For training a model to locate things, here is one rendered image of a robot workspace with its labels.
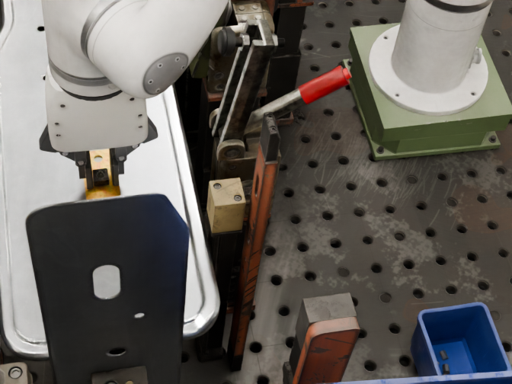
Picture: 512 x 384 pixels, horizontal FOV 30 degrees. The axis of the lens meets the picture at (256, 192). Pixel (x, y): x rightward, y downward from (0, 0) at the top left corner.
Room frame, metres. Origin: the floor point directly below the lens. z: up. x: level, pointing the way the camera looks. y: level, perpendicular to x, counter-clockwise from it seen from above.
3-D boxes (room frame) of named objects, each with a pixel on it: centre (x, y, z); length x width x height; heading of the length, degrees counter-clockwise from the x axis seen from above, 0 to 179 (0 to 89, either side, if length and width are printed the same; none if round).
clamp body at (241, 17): (0.85, 0.05, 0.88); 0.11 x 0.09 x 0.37; 109
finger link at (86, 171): (0.62, 0.20, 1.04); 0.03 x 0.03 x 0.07; 19
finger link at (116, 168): (0.63, 0.15, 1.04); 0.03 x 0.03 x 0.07; 19
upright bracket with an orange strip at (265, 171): (0.58, -0.01, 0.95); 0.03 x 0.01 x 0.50; 19
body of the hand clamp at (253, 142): (0.68, 0.02, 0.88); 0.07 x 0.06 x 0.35; 109
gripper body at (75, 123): (0.62, 0.17, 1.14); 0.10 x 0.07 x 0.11; 109
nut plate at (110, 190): (0.62, 0.17, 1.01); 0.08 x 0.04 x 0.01; 19
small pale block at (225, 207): (0.59, 0.03, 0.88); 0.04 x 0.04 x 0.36; 19
